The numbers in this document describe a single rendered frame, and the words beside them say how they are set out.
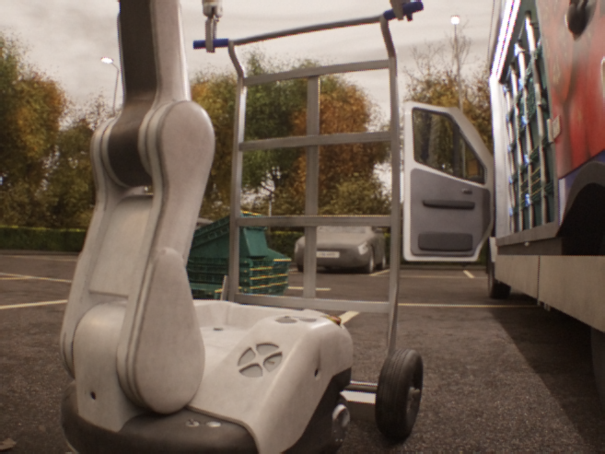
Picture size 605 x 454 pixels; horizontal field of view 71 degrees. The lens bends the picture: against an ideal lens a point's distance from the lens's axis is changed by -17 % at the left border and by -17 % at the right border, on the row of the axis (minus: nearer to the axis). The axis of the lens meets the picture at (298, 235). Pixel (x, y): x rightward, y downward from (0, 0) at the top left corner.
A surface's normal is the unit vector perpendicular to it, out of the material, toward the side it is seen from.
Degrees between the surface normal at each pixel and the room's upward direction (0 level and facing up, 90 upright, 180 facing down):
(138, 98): 85
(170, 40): 90
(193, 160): 90
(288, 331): 38
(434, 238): 90
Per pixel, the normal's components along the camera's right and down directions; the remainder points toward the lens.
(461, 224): 0.07, -0.04
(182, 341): 0.87, 0.01
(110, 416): -0.38, -0.04
